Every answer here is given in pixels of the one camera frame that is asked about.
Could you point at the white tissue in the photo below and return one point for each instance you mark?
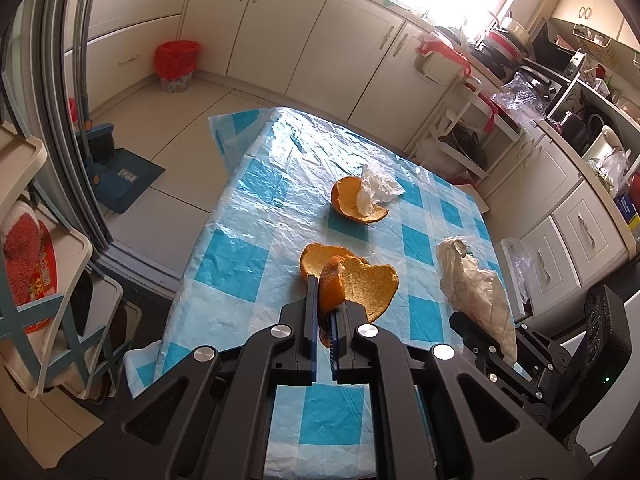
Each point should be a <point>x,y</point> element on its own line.
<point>375,185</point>

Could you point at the white hanging bin red bag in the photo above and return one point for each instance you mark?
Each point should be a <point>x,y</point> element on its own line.
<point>442,65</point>

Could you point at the white plastic bag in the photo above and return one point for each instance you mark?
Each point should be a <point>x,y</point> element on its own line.
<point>475,285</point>

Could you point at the white step stool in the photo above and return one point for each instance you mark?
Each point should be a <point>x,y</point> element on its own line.
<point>480,200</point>

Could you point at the cream two-drawer base cabinet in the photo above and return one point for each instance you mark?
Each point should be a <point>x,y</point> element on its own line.
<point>130,25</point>

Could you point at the plastic bag with greens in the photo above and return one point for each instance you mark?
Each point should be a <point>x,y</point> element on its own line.
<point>612,170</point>

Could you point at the grey sliding door frame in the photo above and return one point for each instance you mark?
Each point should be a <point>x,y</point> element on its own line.
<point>60,110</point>

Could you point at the white metal shelf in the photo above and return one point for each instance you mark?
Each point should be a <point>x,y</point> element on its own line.
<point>570,82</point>

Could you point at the blue checkered plastic tablecloth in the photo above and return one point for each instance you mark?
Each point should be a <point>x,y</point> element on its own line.
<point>250,260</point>

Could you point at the white plastic storage rack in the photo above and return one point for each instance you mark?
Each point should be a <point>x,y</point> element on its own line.
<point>15,160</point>

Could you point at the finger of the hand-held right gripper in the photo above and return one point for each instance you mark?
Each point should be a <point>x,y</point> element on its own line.
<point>480,332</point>

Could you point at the white rolling cart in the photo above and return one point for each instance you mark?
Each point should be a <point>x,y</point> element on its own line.
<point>442,120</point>

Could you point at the large orange peel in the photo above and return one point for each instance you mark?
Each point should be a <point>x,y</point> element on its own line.
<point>370,285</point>

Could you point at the cream wall cabinet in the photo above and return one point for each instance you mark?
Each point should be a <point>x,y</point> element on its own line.
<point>590,10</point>

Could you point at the red rag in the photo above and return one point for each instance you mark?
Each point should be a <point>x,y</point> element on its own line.
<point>73,110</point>

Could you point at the white kettle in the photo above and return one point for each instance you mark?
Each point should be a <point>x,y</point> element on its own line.
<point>602,145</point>

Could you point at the blue box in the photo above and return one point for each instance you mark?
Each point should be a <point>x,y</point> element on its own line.
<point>627,210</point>

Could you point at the clear crumpled plastic bag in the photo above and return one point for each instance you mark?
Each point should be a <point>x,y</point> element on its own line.
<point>520,95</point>

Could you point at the stack of pots and bowls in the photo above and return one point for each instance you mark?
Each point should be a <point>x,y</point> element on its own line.
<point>500,45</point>

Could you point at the red-lined trash bin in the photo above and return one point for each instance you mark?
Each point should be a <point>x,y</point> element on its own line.
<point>175,60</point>

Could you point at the bowl-shaped orange peel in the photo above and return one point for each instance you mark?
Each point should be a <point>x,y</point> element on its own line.
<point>345,200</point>

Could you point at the black microwave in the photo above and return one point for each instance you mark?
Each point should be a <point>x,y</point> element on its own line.
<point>550,50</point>

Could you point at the curled orange peel strip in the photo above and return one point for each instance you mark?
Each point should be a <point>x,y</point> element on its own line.
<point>331,285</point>

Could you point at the white bin with clear bag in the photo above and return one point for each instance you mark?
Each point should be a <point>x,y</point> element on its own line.
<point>520,265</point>

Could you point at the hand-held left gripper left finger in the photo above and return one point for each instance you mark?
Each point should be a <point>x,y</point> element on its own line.
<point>313,330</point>

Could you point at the cream door base cabinets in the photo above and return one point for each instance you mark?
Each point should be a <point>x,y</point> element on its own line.
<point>325,45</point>

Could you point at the blue dustpan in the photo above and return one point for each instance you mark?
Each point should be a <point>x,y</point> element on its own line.
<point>127,180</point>

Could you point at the red printed package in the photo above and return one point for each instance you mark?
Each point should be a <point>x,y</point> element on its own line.
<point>25,250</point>

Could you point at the cream corner base cabinets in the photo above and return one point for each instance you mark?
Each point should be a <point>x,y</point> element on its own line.
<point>560,195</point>

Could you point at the red pot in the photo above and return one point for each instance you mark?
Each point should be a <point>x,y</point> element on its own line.
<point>635,182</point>

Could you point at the red towel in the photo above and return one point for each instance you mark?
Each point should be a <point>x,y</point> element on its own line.
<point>487,110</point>

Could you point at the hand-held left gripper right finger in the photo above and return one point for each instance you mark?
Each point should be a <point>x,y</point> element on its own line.
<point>339,350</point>

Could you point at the black frying pan with lid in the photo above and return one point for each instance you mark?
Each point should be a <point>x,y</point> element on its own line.
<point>465,145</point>

